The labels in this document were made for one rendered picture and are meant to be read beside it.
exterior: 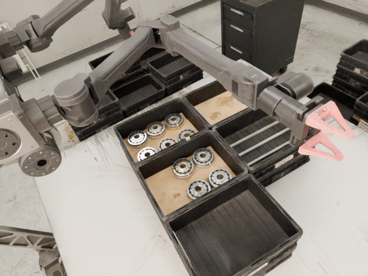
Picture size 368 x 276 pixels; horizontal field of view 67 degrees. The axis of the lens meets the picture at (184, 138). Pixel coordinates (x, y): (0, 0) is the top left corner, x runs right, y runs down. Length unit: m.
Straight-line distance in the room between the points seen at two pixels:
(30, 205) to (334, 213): 2.20
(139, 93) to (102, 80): 1.75
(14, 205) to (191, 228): 1.87
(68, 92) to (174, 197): 0.69
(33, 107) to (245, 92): 0.51
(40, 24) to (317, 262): 1.37
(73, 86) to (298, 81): 0.53
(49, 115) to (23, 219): 1.90
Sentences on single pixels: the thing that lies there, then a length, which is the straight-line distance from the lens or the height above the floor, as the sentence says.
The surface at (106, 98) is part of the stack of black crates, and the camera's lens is 2.40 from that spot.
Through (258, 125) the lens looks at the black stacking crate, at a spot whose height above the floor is 0.83.
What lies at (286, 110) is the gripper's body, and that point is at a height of 1.48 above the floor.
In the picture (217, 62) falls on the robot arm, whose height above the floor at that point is 1.48.
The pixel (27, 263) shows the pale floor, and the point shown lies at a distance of 2.39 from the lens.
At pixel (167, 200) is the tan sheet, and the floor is 0.83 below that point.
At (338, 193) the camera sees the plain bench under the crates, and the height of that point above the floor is 0.70.
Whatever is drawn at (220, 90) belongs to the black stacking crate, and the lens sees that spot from 1.64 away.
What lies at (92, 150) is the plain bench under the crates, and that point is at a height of 0.70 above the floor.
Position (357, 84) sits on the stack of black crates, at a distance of 2.59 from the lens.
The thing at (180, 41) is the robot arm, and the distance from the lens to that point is 0.86.
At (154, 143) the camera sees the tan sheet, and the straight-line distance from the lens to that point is 1.43.
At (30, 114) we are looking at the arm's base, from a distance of 0.75.
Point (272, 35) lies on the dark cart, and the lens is 2.77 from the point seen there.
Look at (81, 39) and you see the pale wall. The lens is 4.10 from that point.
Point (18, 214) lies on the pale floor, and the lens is 2.66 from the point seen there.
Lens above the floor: 1.88
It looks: 47 degrees down
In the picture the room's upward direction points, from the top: 10 degrees counter-clockwise
